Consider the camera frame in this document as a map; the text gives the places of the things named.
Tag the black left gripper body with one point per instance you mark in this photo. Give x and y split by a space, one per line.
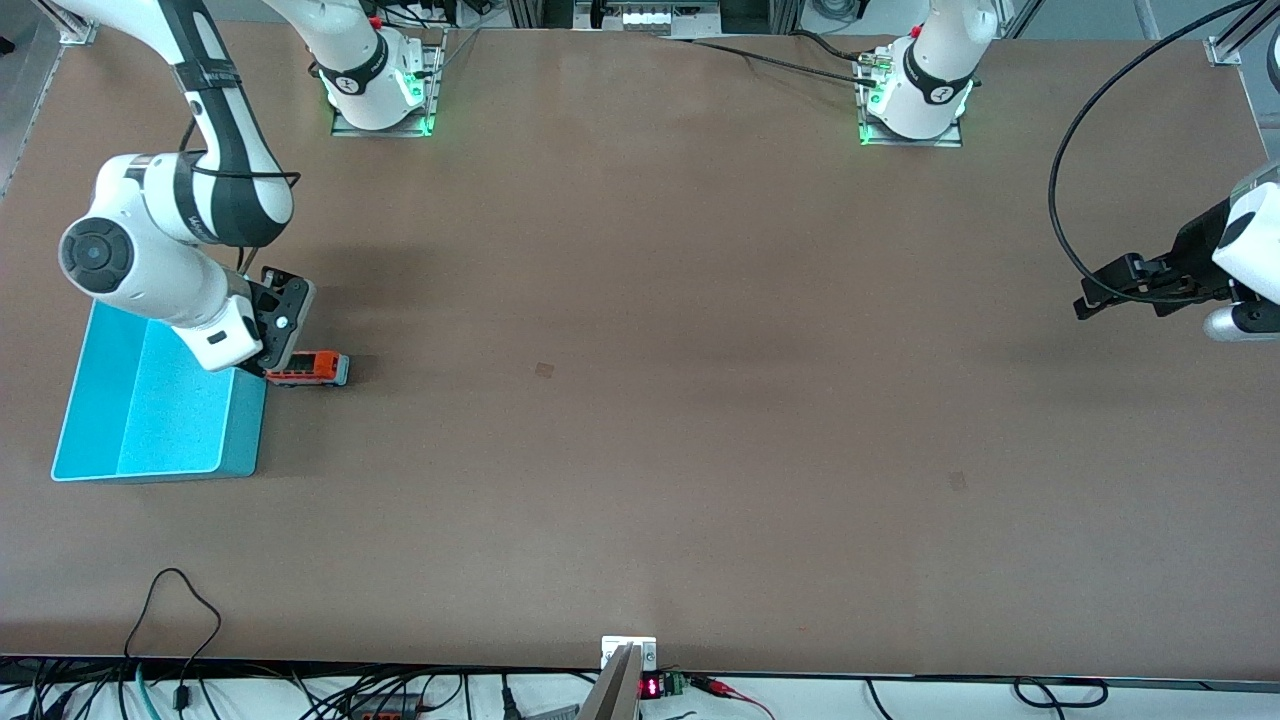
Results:
1193 251

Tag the orange toy bus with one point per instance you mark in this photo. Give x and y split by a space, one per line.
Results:
315 368

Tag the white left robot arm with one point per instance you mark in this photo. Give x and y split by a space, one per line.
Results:
930 80

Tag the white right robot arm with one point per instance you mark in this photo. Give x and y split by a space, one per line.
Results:
130 270

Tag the blue plastic box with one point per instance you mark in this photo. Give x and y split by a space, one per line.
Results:
150 430

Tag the box with orange ports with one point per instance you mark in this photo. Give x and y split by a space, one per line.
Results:
385 708

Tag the metal equipment rack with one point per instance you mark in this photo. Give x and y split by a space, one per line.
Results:
650 18

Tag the red digit display module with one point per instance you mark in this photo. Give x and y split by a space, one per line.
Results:
650 687

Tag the green terminal connector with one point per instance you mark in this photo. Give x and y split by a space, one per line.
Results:
675 685

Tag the aluminium frame corner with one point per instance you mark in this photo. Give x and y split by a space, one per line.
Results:
1222 50
80 32

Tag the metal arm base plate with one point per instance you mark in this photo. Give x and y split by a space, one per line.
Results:
434 80
940 142

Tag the white mount plate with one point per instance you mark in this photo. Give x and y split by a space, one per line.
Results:
612 648

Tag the grey aluminium mount bar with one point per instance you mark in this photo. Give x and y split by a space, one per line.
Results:
615 690

